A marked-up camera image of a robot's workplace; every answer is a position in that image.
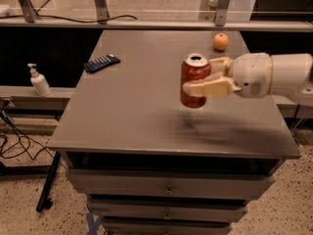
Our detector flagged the grey drawer cabinet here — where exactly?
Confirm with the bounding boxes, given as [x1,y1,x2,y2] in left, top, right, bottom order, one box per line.
[50,30,299,235]

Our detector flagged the orange fruit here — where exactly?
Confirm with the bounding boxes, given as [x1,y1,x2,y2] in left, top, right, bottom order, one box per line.
[213,33,229,51]

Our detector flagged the dark blue snack packet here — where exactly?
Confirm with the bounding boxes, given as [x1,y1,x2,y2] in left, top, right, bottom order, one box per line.
[83,54,120,73]

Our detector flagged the metal railing frame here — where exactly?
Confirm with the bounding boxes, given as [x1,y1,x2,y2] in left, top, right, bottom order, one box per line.
[1,0,313,32]

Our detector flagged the red coke can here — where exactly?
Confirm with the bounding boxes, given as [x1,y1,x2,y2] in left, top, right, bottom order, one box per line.
[180,53,211,109]

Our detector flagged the black bar on floor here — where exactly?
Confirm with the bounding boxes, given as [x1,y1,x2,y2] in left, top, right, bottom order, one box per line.
[36,152,61,212]

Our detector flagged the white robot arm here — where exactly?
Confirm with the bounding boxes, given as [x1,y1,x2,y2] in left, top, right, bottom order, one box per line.
[182,53,313,106]

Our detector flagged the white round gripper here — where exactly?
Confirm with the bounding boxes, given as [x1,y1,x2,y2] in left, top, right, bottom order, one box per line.
[183,53,271,98]

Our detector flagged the white pump soap bottle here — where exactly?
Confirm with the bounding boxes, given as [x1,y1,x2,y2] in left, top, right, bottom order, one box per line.
[27,64,51,96]

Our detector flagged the black cable on ledge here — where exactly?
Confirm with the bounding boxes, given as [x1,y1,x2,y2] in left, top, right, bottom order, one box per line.
[0,13,139,24]

